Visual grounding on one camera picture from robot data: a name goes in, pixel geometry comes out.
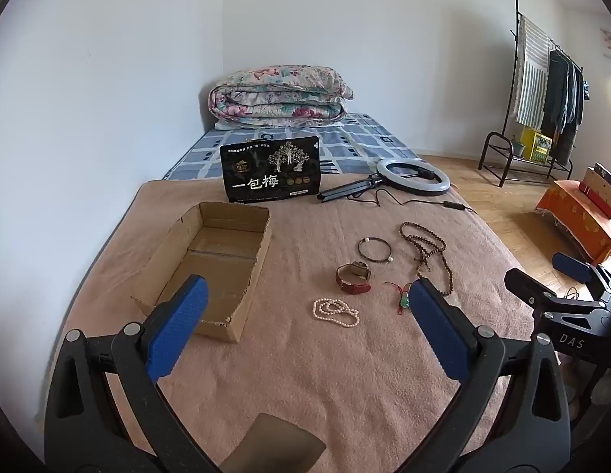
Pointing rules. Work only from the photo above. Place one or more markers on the dark hanging clothes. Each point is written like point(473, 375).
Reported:
point(564, 103)

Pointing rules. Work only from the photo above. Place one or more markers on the floral folded quilt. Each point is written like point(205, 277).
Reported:
point(280, 93)

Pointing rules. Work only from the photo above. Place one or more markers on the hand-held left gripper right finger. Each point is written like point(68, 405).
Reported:
point(440, 335)

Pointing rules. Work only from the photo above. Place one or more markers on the tan and dark boxes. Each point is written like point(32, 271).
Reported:
point(603, 189)

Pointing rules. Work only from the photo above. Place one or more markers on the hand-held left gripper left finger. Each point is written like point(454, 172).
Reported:
point(179, 327)

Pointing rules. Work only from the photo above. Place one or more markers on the cardboard box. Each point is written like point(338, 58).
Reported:
point(221, 276)

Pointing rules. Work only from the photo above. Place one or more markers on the yellow box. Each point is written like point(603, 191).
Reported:
point(536, 145)

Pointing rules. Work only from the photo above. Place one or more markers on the striped hanging towel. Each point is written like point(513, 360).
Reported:
point(532, 79)

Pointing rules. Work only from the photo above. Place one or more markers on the small potted plant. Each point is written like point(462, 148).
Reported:
point(518, 147)

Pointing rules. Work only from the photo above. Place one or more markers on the orange covered stool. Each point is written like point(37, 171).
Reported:
point(576, 217)

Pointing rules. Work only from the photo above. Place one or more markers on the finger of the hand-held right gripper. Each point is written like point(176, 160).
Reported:
point(571, 267)
point(527, 288)

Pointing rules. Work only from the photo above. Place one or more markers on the white pillow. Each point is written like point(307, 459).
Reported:
point(285, 123)

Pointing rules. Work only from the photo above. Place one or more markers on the pink blanket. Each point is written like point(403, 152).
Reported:
point(305, 379)

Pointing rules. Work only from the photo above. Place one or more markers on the black clothes rack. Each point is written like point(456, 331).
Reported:
point(497, 157)

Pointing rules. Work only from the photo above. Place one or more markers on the black snack bag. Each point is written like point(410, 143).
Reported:
point(271, 170)

